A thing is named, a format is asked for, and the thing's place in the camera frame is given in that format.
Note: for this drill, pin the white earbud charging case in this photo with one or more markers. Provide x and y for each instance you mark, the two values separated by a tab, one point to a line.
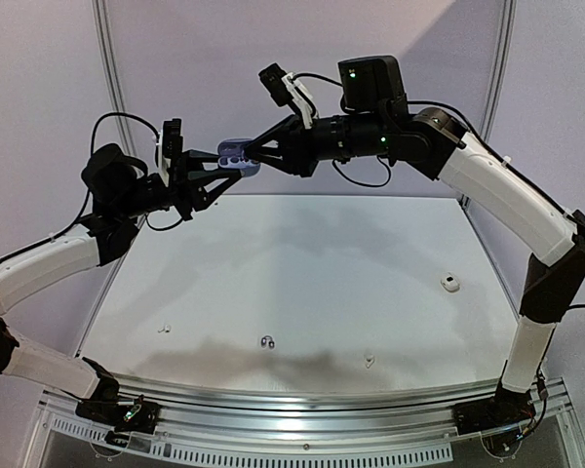
450	283

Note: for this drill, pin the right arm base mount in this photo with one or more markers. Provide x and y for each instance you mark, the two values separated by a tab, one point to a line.
502	409

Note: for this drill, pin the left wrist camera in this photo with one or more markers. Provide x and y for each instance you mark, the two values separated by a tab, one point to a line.
168	149

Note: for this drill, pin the silver ear-hook earbud pair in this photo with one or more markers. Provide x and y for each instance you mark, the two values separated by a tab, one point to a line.
267	342

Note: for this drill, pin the front aluminium rail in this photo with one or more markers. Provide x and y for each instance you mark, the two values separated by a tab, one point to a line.
285	416

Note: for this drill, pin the right aluminium frame post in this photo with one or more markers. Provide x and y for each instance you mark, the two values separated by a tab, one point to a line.
485	112

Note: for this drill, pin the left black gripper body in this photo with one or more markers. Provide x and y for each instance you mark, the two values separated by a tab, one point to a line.
177	190

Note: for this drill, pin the blue-grey earbud charging case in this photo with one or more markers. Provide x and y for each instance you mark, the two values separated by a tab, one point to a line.
231	156

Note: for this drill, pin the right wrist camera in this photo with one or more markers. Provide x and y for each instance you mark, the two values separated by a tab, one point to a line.
287	91

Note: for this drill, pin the perforated cable tray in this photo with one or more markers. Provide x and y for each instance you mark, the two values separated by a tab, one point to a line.
74	444

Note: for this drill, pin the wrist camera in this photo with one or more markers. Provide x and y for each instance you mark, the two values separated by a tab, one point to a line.
168	149
287	91

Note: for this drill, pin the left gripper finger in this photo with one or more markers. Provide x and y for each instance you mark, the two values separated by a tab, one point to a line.
198	160
209	185

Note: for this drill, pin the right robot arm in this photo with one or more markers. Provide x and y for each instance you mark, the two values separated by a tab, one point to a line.
376	120

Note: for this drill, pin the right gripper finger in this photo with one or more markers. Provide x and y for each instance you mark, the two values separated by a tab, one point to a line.
283	163
276	141

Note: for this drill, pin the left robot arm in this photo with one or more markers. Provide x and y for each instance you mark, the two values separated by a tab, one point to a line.
123	190

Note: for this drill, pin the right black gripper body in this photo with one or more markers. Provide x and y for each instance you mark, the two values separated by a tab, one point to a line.
301	147

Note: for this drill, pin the aluminium frame post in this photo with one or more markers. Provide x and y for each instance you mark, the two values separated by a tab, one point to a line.
485	112
124	124

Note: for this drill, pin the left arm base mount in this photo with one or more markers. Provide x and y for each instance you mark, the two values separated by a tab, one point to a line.
106	407

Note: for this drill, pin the white earbud right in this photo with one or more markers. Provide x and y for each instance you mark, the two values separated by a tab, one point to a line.
369	360

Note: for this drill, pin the left aluminium frame post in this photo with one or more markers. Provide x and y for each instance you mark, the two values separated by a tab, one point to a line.
124	124

